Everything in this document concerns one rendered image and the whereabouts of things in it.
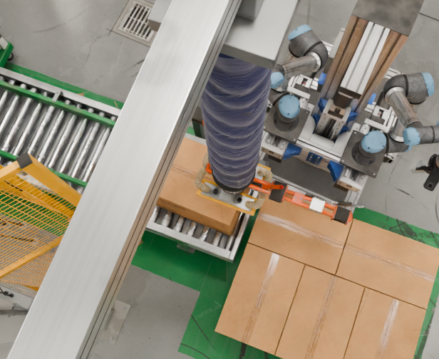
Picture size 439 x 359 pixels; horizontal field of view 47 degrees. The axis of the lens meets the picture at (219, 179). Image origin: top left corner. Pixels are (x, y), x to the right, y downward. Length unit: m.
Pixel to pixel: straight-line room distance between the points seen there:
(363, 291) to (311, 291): 0.32
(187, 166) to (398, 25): 1.46
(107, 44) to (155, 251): 1.83
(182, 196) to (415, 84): 1.40
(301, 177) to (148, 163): 3.01
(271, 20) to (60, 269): 0.68
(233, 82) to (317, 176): 2.50
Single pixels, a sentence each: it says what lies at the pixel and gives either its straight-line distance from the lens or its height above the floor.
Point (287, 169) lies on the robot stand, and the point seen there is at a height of 0.21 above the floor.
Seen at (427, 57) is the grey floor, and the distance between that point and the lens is 4.67.
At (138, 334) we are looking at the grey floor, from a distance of 3.93.
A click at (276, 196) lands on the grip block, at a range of 2.68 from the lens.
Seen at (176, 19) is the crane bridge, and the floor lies 3.05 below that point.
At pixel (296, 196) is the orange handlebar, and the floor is 1.25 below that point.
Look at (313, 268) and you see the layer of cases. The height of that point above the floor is 0.54.
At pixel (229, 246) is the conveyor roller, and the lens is 3.34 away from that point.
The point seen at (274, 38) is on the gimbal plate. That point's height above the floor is 2.87.
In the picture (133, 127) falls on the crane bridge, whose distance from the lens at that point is 0.88.
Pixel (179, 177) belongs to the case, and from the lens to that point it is 3.03.
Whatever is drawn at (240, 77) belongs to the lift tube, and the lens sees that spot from 1.39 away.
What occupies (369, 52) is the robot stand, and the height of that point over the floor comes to 2.03.
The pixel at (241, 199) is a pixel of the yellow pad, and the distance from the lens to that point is 2.77.
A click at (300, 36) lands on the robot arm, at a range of 2.59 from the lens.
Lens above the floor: 3.86
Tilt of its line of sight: 75 degrees down
